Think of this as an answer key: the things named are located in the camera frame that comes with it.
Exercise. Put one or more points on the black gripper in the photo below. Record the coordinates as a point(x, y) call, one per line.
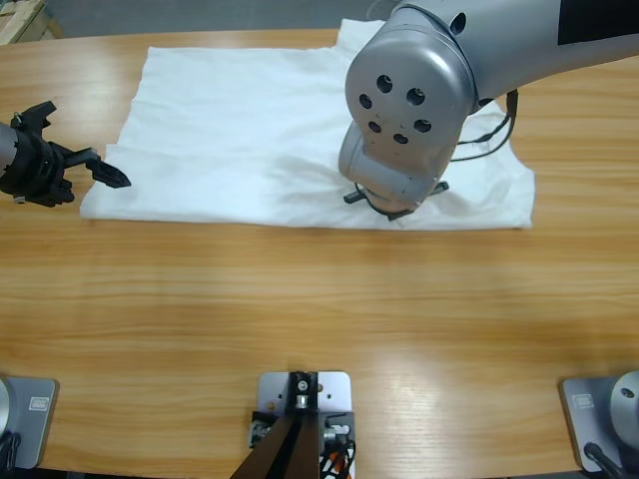
point(40, 172)
point(355, 196)

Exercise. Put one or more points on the white t-shirt with black print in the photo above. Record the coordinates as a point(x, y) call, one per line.
point(224, 125)

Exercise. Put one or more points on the light cardboard box stack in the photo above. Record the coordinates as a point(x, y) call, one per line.
point(25, 20)

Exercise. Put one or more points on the white mounting block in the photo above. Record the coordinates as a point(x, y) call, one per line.
point(334, 389)

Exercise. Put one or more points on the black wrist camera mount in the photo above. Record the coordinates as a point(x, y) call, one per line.
point(35, 114)

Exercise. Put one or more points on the black bracket with silver fittings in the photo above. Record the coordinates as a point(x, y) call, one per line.
point(344, 416)

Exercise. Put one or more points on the dark post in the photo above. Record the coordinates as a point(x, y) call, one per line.
point(284, 449)

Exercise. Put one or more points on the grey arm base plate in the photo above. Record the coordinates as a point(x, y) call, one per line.
point(581, 414)
point(35, 429)

